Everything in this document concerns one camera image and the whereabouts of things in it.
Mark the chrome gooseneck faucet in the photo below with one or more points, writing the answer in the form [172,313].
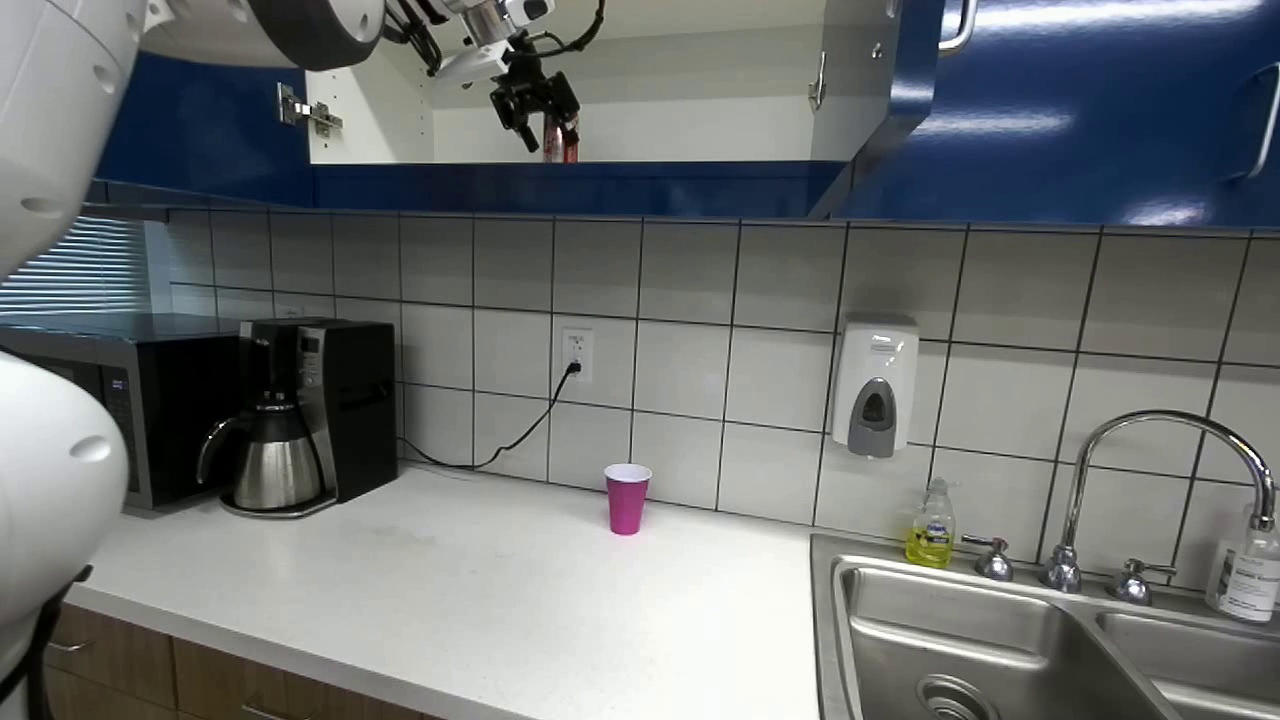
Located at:
[1160,423]

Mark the black microwave oven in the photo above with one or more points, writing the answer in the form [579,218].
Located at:
[160,400]

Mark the red soda can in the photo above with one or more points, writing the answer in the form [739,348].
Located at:
[561,146]

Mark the yellow dish soap bottle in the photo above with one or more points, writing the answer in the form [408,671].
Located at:
[930,533]

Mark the clear hand soap bottle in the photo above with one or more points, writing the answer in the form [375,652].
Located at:
[1252,574]

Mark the stainless steel sink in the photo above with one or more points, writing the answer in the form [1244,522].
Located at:
[1014,652]

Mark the blue wall cupboard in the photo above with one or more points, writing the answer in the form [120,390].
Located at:
[1095,122]

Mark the pink plastic cup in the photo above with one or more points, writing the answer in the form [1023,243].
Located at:
[628,504]

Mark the open blue cupboard door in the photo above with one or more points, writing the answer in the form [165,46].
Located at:
[865,82]

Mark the steel coffee carafe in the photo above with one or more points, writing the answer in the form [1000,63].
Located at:
[270,464]

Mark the wooden base cabinet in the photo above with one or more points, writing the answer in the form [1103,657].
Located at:
[145,666]

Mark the white wall outlet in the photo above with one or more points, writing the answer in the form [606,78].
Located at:
[574,348]

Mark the white wall soap dispenser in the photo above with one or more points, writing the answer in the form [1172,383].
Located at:
[874,383]

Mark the metal cupboard hinge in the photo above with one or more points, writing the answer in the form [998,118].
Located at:
[307,108]

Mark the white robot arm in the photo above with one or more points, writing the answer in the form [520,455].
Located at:
[55,122]

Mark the window blinds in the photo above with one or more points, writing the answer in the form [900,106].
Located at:
[81,272]

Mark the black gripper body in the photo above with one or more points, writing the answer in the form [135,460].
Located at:
[539,97]

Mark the black coffee maker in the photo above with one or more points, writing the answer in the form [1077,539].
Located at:
[348,400]

